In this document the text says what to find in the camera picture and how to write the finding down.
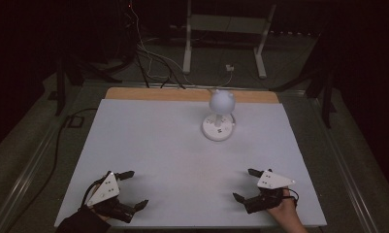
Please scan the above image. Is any white lamp cable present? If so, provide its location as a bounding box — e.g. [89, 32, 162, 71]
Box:
[208, 70, 235, 96]

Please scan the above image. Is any white round-headed table lamp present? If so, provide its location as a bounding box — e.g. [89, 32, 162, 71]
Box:
[201, 89, 237, 143]

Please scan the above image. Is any person's left hand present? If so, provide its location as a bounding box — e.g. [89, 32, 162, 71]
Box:
[90, 208, 112, 223]

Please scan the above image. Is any black tripod stand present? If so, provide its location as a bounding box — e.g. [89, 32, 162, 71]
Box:
[48, 52, 122, 117]
[269, 32, 340, 129]

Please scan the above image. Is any thin white cable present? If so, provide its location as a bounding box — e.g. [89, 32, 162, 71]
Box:
[128, 3, 191, 85]

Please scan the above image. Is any aluminium frame rail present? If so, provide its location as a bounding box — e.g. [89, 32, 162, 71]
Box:
[309, 96, 379, 233]
[0, 120, 62, 233]

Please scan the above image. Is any person's right hand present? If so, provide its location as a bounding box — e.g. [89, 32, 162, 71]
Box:
[267, 188, 300, 227]

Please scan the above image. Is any long black floor cable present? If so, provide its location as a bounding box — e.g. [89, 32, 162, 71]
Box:
[6, 107, 99, 233]

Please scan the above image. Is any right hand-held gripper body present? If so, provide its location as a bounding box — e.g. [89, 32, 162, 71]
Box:
[243, 170, 296, 215]

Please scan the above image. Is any white table cover sheet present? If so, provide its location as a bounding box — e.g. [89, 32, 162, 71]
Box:
[53, 98, 328, 228]

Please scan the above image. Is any bundle of black cables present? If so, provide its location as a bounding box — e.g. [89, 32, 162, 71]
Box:
[134, 48, 187, 90]

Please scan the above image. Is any black square floor frame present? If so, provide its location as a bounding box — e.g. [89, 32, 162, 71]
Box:
[66, 116, 85, 128]

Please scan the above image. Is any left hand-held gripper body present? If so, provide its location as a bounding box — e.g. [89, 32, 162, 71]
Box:
[85, 172, 136, 224]

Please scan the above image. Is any white metal stand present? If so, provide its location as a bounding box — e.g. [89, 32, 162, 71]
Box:
[181, 0, 277, 80]

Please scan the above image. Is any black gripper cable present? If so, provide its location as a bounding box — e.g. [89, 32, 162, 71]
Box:
[81, 174, 113, 208]
[286, 188, 301, 209]

